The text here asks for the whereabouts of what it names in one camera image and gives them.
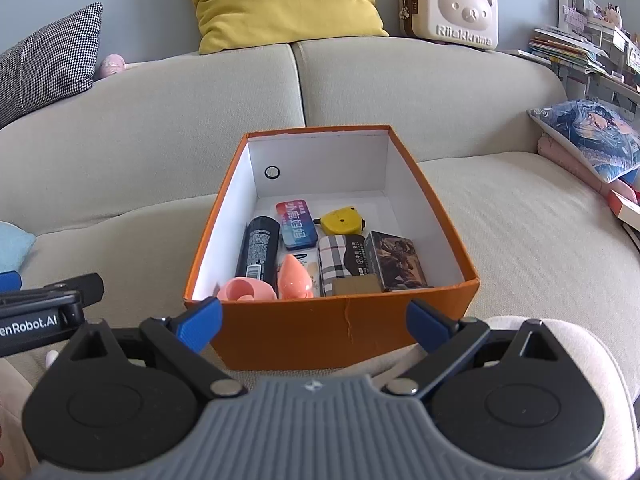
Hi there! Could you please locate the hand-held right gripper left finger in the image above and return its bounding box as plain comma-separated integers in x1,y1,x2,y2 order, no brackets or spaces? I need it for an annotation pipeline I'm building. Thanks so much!
59,297,247,402

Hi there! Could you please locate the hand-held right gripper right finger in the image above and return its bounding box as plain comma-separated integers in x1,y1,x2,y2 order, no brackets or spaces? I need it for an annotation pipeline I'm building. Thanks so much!
380,298,582,399

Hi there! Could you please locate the pink round container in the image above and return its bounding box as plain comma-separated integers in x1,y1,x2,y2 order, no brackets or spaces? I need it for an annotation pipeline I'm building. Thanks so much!
217,277,279,302

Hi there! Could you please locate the dark printed card box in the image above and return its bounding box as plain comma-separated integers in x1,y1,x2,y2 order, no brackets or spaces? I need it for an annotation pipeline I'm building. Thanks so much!
363,230,434,293

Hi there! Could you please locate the orange cardboard box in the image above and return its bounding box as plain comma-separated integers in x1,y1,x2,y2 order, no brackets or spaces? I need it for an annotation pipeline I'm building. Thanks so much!
183,124,481,372

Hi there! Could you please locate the gold box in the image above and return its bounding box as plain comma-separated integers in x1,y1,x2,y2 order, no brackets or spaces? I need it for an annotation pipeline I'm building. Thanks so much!
332,274,382,296

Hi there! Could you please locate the black bottle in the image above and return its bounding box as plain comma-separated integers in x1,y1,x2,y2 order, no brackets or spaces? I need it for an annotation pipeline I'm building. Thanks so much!
234,215,281,282

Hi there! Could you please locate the pink bottle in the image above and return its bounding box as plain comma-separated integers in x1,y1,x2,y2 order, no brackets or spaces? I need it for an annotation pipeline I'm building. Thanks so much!
277,253,315,300

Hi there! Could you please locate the plaid case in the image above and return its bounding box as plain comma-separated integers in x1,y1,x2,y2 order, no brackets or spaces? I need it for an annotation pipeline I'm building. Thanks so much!
317,233,364,297

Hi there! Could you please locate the white printed packet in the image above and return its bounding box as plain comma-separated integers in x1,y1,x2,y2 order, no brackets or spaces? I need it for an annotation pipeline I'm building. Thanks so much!
295,246,322,297

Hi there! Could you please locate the yellow tape measure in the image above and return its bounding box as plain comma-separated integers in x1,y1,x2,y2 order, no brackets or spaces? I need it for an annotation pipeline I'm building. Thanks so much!
313,204,369,236

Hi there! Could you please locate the red and blue tin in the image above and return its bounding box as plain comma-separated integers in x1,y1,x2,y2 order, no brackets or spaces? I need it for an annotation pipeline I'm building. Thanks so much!
275,199,319,251

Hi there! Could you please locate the light blue pillow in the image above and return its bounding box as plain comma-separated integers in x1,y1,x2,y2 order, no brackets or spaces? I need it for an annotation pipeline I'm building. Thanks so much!
0,220,37,274

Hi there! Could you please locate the beige sofa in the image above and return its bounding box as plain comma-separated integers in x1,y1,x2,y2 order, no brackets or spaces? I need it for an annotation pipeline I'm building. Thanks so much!
0,35,640,396

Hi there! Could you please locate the pink cushion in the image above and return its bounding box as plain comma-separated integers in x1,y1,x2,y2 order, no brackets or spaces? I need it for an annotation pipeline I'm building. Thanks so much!
537,132,640,202

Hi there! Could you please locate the dark book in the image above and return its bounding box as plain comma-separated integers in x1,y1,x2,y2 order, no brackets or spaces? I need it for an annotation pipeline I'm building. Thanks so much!
621,221,640,254

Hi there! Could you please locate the pink plush toy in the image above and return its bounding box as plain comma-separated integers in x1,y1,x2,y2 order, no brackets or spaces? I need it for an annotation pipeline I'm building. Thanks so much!
92,53,135,81

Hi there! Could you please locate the houndstooth pillow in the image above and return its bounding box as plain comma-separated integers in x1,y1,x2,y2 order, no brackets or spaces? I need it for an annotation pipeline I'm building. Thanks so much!
0,2,104,131

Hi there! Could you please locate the red and white book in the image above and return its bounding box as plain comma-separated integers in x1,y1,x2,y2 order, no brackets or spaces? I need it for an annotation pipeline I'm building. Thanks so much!
607,189,640,227

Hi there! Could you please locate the blue printed pillow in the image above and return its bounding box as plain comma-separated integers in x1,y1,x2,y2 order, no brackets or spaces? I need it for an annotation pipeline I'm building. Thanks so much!
527,98,640,185

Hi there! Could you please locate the white desk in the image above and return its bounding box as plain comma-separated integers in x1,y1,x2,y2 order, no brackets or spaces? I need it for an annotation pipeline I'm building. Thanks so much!
549,56,640,113

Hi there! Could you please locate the cream bear suitcase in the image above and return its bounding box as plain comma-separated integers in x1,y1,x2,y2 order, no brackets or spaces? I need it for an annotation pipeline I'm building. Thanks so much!
398,0,500,52

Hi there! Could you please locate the yellow pillow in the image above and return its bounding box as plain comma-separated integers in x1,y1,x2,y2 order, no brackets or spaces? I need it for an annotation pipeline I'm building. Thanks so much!
184,0,390,56

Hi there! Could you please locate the white desk rack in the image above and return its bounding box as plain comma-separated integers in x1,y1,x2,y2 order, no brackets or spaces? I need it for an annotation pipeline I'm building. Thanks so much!
556,0,640,38

